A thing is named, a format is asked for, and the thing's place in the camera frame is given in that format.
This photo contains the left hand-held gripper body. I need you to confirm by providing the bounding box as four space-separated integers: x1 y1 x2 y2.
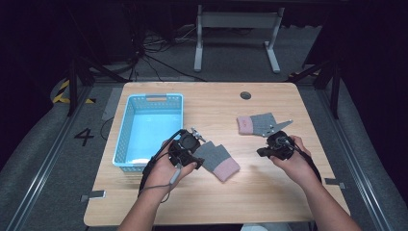
168 127 207 167

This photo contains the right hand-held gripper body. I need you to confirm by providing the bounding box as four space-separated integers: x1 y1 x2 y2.
262 119 295 161

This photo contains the grey pink fingerless glove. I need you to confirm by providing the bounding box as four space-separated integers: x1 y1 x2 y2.
192 140 242 183

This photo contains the grey pink glove with label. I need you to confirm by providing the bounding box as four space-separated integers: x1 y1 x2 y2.
236 112 279 138

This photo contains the blue plastic basket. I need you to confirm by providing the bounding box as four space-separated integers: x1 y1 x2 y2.
112 92 185 173

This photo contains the person's right hand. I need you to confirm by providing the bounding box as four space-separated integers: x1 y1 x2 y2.
269 134 318 191

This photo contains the person's left hand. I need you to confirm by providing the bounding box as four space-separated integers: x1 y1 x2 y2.
145 140 198 197

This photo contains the person's white clothing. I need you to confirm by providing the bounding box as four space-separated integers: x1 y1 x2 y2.
240 222 292 231

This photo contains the black metal stand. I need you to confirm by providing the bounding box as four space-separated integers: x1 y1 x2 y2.
66 57 130 117
288 57 342 120

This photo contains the grey cable with plug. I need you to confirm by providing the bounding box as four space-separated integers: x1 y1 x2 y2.
138 163 183 204

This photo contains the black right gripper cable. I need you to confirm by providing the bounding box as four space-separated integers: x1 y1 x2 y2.
289 140 322 185

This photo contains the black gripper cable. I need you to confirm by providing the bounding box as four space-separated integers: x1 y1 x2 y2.
138 128 188 197
289 140 322 185

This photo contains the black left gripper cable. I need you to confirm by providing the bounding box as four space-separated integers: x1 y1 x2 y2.
138 128 188 197

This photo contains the grey table edge bracket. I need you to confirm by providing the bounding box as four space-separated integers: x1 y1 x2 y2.
79 190 107 203
323 177 347 190

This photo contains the aluminium floor rail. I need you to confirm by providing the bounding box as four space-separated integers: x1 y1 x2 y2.
5 86 94 231
315 89 393 231

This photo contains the thin black floor cable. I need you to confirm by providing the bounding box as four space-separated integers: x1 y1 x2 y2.
99 116 115 141

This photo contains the bundle of floor cables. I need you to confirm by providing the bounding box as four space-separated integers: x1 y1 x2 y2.
127 24 207 83

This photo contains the white metal desk frame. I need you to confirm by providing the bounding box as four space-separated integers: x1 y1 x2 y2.
193 4 286 74

